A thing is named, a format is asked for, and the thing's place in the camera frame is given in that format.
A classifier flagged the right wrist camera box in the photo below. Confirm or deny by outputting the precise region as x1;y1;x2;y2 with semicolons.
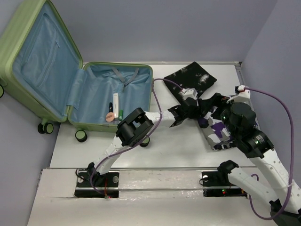
227;85;251;103

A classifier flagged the white rectangular tube box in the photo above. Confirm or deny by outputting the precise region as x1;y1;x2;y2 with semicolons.
113;93;119;120

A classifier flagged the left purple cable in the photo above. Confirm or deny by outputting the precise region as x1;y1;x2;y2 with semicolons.
89;78;184;196

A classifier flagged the small green bottle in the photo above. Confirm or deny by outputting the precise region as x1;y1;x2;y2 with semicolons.
119;110;123;121

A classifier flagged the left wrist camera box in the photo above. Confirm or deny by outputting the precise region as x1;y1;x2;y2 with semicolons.
180;88;198;100

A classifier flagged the purple grey camouflage garment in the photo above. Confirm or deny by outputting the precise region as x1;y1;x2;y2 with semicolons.
198;107;237;151

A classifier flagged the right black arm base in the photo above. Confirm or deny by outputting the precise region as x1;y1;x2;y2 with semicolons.
199;171;247;197

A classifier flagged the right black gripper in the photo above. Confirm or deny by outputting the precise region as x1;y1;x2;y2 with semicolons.
201;91;238;137

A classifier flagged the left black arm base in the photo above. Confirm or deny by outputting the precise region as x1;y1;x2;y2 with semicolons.
74;169;119;199

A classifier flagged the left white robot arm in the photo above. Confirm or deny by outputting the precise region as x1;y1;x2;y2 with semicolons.
87;97;208;186

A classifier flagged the black white tie-dye shirt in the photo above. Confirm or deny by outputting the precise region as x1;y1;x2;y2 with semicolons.
164;62;217;104

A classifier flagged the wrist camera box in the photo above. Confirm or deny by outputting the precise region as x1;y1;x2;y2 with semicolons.
180;88;198;100
227;85;251;103

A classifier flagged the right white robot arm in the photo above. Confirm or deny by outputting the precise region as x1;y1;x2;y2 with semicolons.
198;93;301;226

